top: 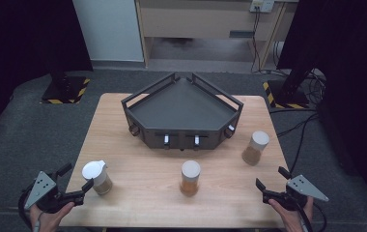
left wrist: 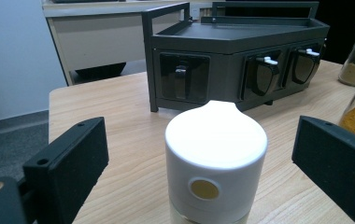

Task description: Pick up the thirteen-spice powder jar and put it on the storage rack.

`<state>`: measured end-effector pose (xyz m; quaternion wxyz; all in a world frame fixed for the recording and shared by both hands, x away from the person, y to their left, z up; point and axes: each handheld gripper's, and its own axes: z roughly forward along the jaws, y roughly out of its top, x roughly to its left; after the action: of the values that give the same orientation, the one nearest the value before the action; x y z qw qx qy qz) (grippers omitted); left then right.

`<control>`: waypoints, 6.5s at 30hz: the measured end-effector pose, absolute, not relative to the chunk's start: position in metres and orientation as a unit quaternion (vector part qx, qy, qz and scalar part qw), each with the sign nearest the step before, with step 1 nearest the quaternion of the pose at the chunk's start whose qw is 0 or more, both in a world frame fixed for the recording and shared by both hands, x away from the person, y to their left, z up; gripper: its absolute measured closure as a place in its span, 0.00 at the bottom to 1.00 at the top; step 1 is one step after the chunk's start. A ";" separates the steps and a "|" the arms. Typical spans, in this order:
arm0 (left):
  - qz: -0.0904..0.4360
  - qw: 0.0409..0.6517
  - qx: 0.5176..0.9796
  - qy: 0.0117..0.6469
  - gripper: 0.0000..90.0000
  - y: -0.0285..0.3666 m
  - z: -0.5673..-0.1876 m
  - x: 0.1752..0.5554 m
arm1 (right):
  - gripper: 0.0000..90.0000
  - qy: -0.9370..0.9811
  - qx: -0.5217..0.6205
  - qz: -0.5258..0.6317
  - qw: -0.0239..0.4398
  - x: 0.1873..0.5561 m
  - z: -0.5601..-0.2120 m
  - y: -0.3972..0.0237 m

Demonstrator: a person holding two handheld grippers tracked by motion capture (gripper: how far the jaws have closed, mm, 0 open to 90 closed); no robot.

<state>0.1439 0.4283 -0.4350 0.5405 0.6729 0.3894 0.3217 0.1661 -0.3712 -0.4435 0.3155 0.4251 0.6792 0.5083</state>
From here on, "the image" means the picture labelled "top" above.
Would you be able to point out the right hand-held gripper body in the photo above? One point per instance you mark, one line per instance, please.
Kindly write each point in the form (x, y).
(304, 188)

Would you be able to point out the black stand with striped base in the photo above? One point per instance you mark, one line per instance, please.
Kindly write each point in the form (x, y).
(64, 92)
(287, 96)

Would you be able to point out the white power strip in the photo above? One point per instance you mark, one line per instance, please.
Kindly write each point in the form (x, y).
(262, 5)

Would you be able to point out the spice jar with spouted lid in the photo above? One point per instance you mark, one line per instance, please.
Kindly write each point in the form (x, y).
(94, 172)

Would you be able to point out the orange powder spice jar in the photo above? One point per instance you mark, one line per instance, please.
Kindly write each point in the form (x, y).
(190, 177)

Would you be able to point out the white panel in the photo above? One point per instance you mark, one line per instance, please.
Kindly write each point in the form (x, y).
(110, 29)

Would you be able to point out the person's right hand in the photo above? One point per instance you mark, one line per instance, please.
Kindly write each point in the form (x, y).
(296, 220)

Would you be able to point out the light wooden desk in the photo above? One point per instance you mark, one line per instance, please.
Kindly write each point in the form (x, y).
(197, 22)

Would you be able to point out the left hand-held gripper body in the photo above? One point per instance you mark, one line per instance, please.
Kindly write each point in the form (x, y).
(40, 188)

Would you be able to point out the black curtain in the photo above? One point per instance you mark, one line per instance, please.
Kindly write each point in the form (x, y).
(17, 38)
(352, 64)

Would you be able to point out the person's left hand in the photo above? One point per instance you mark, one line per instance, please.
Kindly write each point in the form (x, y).
(48, 222)

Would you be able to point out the tan powder spice jar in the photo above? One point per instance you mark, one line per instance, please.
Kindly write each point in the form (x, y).
(256, 146)

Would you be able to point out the dark grey corner spice rack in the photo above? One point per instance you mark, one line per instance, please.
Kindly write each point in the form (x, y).
(181, 106)

